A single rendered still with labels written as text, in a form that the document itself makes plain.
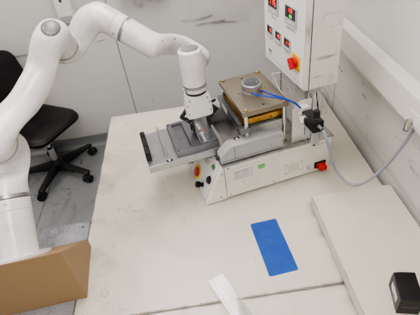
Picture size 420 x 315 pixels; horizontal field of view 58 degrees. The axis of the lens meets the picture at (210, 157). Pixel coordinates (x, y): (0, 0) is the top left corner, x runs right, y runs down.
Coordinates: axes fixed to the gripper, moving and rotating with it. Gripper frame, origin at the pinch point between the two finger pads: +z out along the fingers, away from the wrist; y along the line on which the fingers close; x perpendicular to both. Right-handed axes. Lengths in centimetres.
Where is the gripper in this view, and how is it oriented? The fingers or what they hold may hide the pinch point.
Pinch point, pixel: (200, 125)
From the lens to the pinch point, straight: 146.8
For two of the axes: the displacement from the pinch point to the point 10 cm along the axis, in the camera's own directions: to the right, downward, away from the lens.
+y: 9.5, -2.7, 1.6
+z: 1.1, 7.7, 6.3
